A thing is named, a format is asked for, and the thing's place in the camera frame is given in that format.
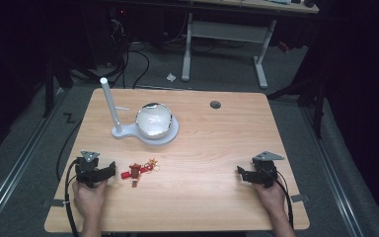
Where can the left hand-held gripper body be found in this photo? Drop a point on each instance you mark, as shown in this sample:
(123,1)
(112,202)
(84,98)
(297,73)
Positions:
(89,171)

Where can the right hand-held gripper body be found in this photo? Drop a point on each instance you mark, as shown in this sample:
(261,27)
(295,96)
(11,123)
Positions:
(265,173)

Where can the person's right hand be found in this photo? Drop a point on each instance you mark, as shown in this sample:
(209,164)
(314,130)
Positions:
(273,199)

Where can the person's left hand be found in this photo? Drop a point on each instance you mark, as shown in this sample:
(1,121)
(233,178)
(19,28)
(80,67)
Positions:
(90,199)

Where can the white stand with pole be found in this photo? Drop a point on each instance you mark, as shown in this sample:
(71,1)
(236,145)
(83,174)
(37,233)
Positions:
(125,131)

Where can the grey tape piece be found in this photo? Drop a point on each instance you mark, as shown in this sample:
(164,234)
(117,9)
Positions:
(57,203)
(300,198)

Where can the black tape floor mark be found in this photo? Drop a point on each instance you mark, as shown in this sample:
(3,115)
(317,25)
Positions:
(69,118)

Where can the silver metal bowl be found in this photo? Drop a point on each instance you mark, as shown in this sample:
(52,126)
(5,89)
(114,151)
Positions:
(154,120)

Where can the black table grommet hole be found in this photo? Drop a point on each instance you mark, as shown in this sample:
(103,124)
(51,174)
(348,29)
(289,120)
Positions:
(215,105)

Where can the white paper scrap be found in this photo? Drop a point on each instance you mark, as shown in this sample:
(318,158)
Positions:
(171,77)

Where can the wooden desk with grey legs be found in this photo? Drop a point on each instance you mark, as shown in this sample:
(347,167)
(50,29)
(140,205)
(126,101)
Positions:
(227,31)

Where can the metal floor rail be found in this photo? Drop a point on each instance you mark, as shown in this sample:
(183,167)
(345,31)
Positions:
(11,187)
(334,181)

